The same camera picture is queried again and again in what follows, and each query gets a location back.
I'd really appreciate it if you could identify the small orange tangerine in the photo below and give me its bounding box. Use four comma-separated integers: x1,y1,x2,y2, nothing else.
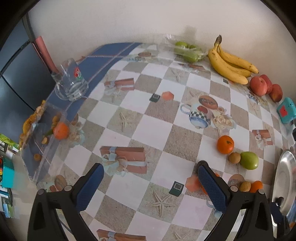
249,180,263,193

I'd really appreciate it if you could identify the small brown kiwi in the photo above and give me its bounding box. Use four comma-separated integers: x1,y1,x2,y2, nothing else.
239,181,251,192

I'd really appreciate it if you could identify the green mango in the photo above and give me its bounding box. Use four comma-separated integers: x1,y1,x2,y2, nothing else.
240,152,259,170

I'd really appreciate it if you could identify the large orange tangerine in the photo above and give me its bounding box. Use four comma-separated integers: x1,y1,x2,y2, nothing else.
217,135,234,155

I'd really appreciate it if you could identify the clear tray of green fruits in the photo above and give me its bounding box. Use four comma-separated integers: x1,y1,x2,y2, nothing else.
163,34,207,63

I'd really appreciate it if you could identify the silver metal tray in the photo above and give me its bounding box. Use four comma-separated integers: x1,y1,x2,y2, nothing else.
271,150,295,238

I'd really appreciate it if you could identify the clear plastic container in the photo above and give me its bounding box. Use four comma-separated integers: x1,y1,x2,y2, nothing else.
21,101,69,184

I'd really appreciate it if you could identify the tangerine by plastic container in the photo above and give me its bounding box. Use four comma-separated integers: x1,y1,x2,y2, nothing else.
53,122,70,140

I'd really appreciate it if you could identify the teal box with red label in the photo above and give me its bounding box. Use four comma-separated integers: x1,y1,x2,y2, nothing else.
277,97,296,124

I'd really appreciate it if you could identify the right red apple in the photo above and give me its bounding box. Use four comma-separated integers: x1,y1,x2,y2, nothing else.
269,84,283,102

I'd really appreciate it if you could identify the large red apple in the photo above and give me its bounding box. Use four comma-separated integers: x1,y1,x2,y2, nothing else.
250,76,267,96

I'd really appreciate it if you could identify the middle red apple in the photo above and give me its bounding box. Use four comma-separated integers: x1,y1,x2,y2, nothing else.
260,74,273,94

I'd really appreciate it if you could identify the glass mug with logo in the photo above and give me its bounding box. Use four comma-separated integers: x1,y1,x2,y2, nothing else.
51,58,88,102

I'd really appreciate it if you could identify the yellow banana bunch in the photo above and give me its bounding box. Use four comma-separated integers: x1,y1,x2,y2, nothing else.
207,35,259,85

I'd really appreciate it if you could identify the pink rolled mat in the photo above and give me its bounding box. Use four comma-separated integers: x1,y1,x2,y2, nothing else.
35,36,59,73

